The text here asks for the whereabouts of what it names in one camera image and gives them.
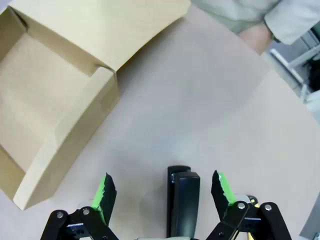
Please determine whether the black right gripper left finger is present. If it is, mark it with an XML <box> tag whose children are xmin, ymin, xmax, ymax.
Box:
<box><xmin>40</xmin><ymin>171</ymin><xmax>117</xmax><ymax>240</ymax></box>

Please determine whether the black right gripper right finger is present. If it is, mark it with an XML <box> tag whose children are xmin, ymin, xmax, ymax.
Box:
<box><xmin>204</xmin><ymin>169</ymin><xmax>293</xmax><ymax>240</ymax></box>

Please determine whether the brown cardboard box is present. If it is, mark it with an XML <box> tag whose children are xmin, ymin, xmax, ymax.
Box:
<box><xmin>0</xmin><ymin>0</ymin><xmax>192</xmax><ymax>211</ymax></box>

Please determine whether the person's bare forearm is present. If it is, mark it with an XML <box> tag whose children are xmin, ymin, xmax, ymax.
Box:
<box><xmin>237</xmin><ymin>23</ymin><xmax>273</xmax><ymax>55</ymax></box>

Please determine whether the black stapler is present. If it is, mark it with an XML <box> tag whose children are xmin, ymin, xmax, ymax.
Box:
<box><xmin>166</xmin><ymin>165</ymin><xmax>202</xmax><ymax>239</ymax></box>

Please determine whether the grey metal frame rack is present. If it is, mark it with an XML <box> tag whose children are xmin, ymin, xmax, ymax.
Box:
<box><xmin>269</xmin><ymin>26</ymin><xmax>320</xmax><ymax>103</ymax></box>

